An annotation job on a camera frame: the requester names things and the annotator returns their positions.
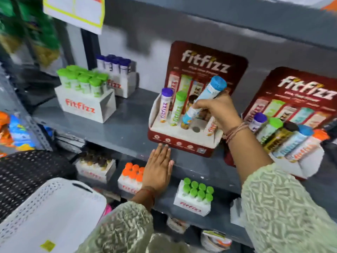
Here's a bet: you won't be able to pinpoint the group of orange cap tubes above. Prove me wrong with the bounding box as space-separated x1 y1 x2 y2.
122 162 145 183

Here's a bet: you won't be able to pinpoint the group of green cap tubes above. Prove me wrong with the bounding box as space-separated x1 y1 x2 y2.
182 177 214 204
57 65 109 98

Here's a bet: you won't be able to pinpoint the person's right forearm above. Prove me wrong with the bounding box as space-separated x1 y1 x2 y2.
224 123 337 253

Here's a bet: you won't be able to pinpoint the white cardboard tube box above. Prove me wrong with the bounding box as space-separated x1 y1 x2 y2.
230 198 246 228
173 180 212 217
54 85 116 124
75 158 116 184
105 61 137 99
117 173 144 195

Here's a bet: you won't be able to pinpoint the yellow sticker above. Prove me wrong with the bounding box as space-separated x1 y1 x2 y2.
40 240 56 252

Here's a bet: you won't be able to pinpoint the white printed packet green band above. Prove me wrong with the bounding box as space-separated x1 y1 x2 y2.
201 230 233 253

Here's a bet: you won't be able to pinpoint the black perforated plastic basket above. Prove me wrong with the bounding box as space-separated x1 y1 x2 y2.
0 150 77 224

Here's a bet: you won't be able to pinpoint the group of purple cap tubes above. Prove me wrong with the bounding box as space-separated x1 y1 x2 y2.
96 54 132 76

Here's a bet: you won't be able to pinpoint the person's right hand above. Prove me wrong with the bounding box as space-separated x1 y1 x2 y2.
192 89 244 135

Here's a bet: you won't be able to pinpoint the white perforated plastic basket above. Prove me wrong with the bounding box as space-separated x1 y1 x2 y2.
0 178 107 253

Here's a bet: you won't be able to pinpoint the orange and blue snack packets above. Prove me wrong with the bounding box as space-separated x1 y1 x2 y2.
0 111 36 158

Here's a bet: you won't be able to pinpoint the green cap tablet tube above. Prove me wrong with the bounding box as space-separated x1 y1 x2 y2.
170 91 188 127
256 117 283 144

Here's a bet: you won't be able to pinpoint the red cardboard display stand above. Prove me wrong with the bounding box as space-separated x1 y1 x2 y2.
224 66 337 180
147 41 249 158

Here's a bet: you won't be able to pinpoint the person's left forearm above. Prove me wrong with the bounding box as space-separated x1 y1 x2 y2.
76 187 156 253

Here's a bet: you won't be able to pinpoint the purple cap tablet tube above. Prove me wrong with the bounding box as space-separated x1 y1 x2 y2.
159 87 174 124
248 112 268 133

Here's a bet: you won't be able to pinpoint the hanging green snack packets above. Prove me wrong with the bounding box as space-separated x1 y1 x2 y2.
0 0 63 68

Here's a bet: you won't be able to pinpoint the red thread wrist bracelet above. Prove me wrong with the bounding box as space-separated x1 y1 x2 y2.
136 187 156 206

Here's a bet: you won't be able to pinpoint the person's left hand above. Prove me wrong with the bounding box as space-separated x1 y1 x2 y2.
141 143 175 194

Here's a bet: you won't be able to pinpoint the orange cap tablet tube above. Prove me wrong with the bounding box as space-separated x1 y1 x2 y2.
205 117 218 137
285 129 330 163

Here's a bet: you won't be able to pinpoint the blue cap tablet tube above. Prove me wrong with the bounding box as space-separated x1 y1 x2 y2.
182 75 227 125
272 124 314 159

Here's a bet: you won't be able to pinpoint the grey metal shelf rack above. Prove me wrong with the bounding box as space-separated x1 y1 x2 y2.
0 0 337 253

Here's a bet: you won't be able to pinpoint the white paper sign yellow border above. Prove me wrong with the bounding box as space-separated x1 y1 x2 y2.
43 0 105 35

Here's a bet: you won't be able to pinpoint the group of brown cap tubes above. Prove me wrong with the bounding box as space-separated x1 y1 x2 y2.
78 150 113 168

